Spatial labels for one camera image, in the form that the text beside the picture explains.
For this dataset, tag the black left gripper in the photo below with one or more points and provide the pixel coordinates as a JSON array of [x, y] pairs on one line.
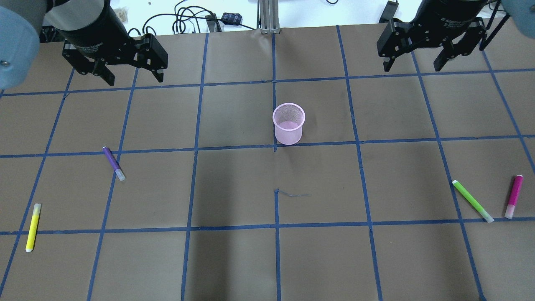
[[92, 28]]

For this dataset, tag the pink mesh cup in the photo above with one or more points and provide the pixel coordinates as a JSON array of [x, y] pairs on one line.
[[288, 120]]

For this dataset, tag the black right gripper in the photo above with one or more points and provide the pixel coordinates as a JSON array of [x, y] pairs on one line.
[[450, 17]]

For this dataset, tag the pink marker pen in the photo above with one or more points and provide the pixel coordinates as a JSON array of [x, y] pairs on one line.
[[514, 195]]

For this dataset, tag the green marker pen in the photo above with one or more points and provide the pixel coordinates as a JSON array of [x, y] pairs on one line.
[[472, 201]]

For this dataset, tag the aluminium frame post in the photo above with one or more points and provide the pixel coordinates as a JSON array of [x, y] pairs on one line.
[[268, 16]]

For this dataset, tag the purple marker pen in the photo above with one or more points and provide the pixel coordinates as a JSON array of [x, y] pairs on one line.
[[113, 162]]

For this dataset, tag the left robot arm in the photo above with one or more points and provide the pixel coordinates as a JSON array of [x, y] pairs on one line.
[[20, 27]]

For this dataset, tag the yellow marker pen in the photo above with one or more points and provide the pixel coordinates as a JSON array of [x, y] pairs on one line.
[[33, 228]]

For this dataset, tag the black power adapter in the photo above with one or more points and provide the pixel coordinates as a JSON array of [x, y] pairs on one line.
[[233, 19]]

